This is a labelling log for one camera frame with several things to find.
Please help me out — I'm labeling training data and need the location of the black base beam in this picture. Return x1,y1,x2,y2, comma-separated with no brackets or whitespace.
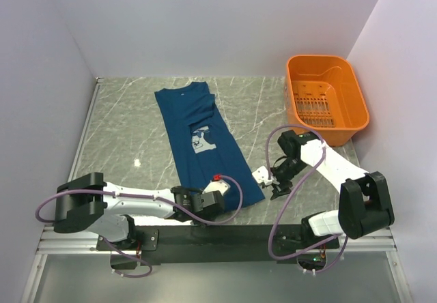
113,224,329,265

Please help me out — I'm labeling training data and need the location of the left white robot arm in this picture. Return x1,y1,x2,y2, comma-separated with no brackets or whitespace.
53,173,230,250

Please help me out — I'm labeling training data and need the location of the aluminium rail frame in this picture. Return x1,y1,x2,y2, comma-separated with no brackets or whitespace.
23,76,412,302

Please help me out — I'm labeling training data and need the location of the blue t shirt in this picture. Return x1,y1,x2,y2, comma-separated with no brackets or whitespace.
154,82,265,207

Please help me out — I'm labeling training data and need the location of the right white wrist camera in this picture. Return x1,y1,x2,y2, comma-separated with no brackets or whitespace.
252,166,274,187

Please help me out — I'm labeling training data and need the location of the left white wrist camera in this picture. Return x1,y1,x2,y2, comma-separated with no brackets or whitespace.
202,174,230,196

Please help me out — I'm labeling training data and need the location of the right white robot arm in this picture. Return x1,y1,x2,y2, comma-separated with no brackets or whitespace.
270,130,395,248

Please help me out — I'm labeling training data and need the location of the orange plastic basket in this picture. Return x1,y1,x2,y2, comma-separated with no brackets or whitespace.
284,55,369,147

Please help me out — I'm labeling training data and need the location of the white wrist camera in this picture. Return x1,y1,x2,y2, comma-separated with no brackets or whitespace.
252,166,274,187
202,174,230,196

